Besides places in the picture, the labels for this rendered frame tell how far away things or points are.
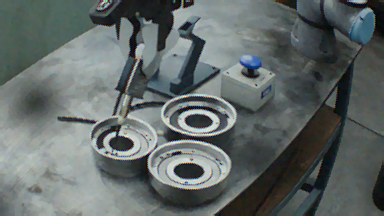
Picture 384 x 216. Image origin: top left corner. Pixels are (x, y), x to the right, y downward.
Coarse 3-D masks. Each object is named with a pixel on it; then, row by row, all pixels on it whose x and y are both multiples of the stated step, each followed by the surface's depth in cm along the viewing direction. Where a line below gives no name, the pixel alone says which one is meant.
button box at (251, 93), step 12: (228, 72) 88; (240, 72) 88; (264, 72) 89; (228, 84) 88; (240, 84) 86; (252, 84) 85; (264, 84) 86; (228, 96) 89; (240, 96) 87; (252, 96) 85; (264, 96) 87; (252, 108) 86
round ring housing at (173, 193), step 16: (176, 144) 72; (192, 144) 72; (208, 144) 72; (160, 160) 70; (176, 160) 70; (192, 160) 71; (224, 160) 70; (176, 176) 67; (192, 176) 72; (208, 176) 68; (224, 176) 66; (160, 192) 66; (176, 192) 64; (192, 192) 64; (208, 192) 65
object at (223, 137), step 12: (180, 96) 82; (192, 96) 82; (204, 96) 82; (168, 108) 80; (216, 108) 81; (228, 108) 80; (168, 120) 78; (180, 120) 78; (192, 120) 81; (204, 120) 81; (216, 120) 79; (228, 120) 79; (168, 132) 76; (180, 132) 74; (204, 132) 76; (216, 132) 74; (228, 132) 75; (216, 144) 75; (228, 144) 79
